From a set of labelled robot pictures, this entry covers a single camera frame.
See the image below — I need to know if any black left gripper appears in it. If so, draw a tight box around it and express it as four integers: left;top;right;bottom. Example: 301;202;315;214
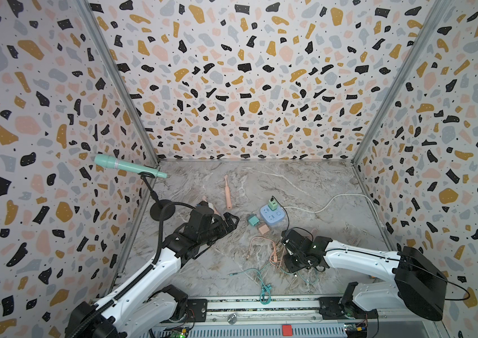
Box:
201;211;243;246

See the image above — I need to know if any pink toothbrush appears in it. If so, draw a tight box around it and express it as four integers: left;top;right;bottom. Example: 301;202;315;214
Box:
202;196;221;216
224;175;233;210

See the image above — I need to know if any green charger plug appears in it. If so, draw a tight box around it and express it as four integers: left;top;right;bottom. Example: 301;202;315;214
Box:
267;196;278;211

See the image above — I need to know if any black charging cable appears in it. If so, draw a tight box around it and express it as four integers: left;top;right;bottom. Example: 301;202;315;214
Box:
271;195;307;242

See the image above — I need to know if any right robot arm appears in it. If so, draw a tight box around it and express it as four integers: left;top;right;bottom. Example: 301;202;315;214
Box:
281;228;450;322

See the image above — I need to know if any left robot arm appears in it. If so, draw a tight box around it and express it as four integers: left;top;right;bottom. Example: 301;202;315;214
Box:
65;201;240;337

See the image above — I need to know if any pink charger cube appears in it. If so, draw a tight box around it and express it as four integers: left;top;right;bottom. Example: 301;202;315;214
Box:
258;224;271;235

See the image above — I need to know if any teal charger cube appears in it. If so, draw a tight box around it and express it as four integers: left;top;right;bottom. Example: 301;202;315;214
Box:
247;215;260;227

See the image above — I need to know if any blue power strip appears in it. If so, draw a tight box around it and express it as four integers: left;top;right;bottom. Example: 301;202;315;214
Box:
260;204;286;226

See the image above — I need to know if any red button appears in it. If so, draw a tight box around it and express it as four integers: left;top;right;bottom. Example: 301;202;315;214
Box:
281;325;293;337

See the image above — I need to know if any mint green microphone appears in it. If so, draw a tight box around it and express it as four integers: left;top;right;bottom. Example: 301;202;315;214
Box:
95;154;168;179

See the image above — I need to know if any metal base rail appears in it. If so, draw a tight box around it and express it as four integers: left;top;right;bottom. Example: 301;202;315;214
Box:
137;294;448;337

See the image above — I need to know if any white power strip cable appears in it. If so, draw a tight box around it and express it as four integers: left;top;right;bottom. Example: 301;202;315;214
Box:
283;193;386;231

